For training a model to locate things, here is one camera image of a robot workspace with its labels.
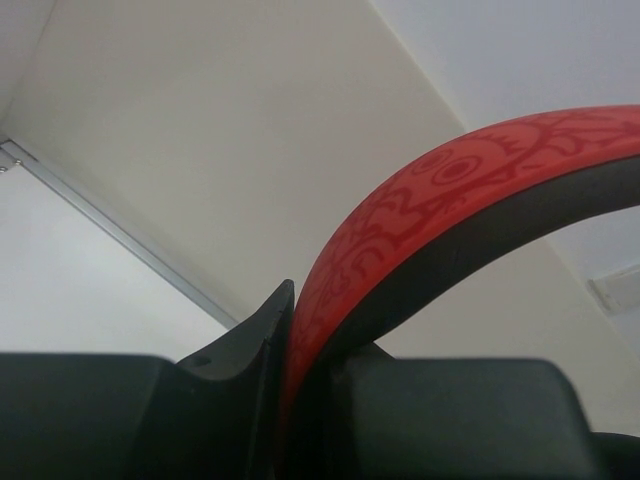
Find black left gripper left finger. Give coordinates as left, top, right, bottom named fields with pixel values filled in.
left=1, top=280, right=295, bottom=479

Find aluminium table edge rail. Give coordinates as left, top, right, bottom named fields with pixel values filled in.
left=1, top=140, right=239, bottom=329

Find red black headphones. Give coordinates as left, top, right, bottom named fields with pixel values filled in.
left=277, top=103, right=640, bottom=451

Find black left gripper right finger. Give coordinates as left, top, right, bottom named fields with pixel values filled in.
left=294, top=351, right=639, bottom=479

